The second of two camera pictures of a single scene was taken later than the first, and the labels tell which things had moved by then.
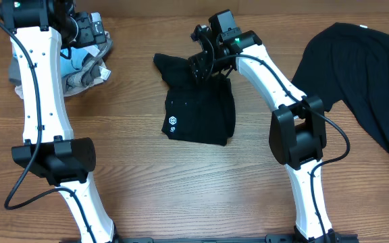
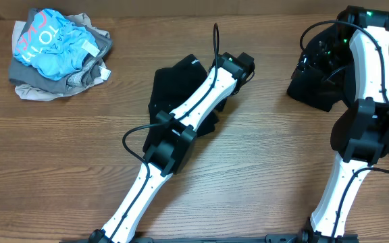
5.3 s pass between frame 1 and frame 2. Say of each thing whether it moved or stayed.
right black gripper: moved
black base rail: stayed
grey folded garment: stayed
